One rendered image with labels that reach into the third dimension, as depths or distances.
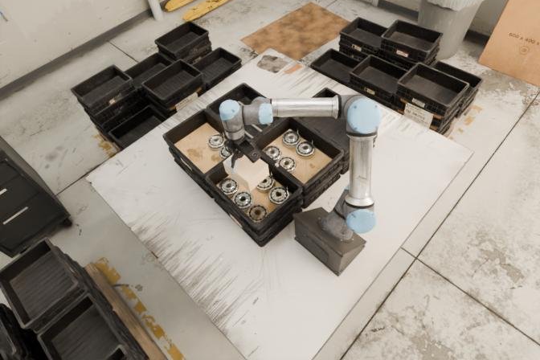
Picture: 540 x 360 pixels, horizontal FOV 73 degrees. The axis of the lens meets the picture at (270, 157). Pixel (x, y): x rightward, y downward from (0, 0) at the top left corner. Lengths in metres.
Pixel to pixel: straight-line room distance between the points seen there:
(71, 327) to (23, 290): 0.34
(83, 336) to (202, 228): 0.85
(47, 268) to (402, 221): 1.95
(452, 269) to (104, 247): 2.39
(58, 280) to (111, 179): 0.61
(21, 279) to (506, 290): 2.85
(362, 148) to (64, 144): 2.96
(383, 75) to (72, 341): 2.76
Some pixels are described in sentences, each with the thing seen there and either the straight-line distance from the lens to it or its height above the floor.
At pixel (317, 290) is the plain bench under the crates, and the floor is 0.70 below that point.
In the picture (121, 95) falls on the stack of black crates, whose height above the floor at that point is 0.51.
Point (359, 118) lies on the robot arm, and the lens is 1.34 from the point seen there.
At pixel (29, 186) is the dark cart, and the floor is 0.55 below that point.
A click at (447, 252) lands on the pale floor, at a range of 2.75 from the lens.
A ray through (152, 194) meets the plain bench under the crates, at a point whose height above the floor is 0.70.
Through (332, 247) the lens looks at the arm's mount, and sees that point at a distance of 1.58.
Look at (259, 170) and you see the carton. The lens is 1.55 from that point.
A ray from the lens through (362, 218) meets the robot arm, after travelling 1.49.
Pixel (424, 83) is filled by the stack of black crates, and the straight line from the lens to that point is 3.00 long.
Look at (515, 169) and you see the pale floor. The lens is 3.33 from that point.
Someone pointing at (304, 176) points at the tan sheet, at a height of 0.83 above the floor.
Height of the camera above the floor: 2.38
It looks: 52 degrees down
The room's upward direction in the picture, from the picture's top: 8 degrees counter-clockwise
